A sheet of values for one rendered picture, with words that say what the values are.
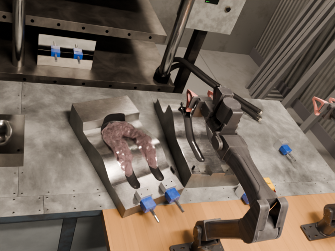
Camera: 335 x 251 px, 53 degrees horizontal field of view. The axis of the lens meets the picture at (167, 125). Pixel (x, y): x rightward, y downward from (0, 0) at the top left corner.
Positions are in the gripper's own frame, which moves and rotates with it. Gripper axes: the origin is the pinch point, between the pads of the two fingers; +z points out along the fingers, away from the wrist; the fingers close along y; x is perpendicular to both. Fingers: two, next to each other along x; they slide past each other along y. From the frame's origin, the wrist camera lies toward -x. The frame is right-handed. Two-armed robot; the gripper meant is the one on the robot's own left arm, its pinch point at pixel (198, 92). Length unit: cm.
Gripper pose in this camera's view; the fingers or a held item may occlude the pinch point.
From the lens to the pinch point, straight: 116.7
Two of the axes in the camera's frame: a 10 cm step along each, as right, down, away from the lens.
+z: -3.0, -6.9, 6.6
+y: -9.1, -0.1, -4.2
